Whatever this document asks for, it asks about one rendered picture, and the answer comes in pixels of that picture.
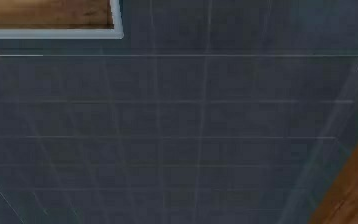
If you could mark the white framed brown picture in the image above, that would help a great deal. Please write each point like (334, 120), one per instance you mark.
(50, 15)

